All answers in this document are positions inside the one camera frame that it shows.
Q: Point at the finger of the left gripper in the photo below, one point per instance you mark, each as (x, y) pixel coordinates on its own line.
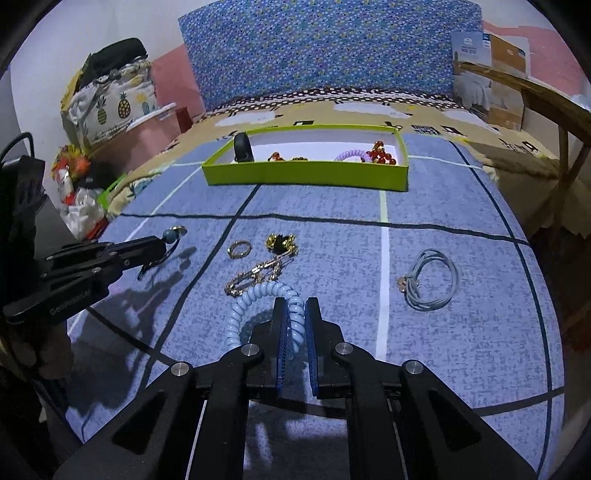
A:
(132, 254)

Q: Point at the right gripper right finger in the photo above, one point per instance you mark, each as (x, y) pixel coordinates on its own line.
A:
(322, 336)

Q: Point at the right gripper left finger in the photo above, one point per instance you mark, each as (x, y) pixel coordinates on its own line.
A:
(273, 339)

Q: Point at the black tie with teal bead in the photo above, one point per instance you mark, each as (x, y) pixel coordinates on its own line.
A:
(171, 238)

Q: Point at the colourful plastic bag pile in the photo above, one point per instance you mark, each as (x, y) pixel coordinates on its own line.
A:
(83, 187)

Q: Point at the pink storage box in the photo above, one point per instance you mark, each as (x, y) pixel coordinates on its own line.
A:
(143, 139)

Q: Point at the pineapple print bag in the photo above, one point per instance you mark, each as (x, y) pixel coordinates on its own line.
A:
(93, 114)

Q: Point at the green shallow tray box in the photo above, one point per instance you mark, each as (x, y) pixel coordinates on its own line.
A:
(358, 156)

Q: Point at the black bag on top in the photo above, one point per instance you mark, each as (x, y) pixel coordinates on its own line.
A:
(113, 56)

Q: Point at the blue floral headboard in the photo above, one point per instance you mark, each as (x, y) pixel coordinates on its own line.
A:
(242, 49)

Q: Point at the beige patterned bed sheet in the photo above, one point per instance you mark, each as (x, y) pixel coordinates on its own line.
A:
(540, 191)

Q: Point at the wooden chair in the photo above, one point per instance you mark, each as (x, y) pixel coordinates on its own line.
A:
(570, 119)

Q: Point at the black bracelet band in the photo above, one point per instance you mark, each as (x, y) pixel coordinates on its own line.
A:
(242, 148)

